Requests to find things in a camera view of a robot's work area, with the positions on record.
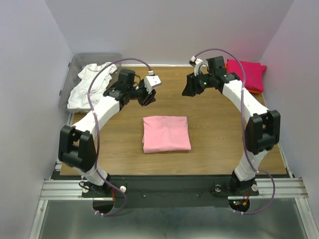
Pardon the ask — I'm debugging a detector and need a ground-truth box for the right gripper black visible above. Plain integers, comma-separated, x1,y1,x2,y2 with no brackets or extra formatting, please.
180,70,214,97

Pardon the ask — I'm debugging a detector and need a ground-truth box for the light pink t-shirt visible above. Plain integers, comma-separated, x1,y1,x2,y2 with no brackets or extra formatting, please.
142,116,191,154

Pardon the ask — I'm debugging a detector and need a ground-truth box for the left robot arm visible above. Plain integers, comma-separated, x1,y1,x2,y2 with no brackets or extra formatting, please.
58,69,161,196

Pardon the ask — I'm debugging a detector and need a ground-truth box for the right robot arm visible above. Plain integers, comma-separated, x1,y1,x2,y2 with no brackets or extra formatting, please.
182,56,281,194

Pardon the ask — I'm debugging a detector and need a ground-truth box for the orange folded t-shirt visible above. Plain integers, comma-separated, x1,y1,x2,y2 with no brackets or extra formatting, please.
224,62,264,95

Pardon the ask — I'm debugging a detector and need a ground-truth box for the magenta folded t-shirt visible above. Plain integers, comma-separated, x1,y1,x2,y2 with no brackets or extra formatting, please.
226,59,268,92

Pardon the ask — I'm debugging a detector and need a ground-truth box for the white t-shirt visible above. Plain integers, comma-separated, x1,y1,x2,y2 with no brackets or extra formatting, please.
67,62,118,110

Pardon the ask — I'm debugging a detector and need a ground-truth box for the clear plastic bin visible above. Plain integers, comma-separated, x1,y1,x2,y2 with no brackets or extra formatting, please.
59,52,123,113

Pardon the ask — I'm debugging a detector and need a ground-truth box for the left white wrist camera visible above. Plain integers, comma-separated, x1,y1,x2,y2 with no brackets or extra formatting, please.
144,70,161,94

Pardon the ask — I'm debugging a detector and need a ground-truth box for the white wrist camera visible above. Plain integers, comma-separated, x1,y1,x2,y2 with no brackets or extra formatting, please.
144,70,161,94
189,56,203,76

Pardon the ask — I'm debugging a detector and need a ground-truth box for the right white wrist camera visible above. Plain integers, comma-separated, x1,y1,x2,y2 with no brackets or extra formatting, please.
189,56,203,76

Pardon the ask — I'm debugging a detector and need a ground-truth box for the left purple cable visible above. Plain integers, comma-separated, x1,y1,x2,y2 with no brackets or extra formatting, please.
87,58,155,217

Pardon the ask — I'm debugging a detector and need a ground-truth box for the purple cable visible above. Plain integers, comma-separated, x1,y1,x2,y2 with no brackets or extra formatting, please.
190,48,276,216
87,58,155,217

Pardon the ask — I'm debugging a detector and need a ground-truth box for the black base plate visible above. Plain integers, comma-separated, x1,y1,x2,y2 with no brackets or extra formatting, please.
79,175,259,209

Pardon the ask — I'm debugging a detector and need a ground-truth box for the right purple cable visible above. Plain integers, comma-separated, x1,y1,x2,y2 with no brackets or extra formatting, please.
190,48,276,216

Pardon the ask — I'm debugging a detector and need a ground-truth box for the aluminium frame rail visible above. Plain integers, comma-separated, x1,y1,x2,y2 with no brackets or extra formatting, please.
28,109,87,239

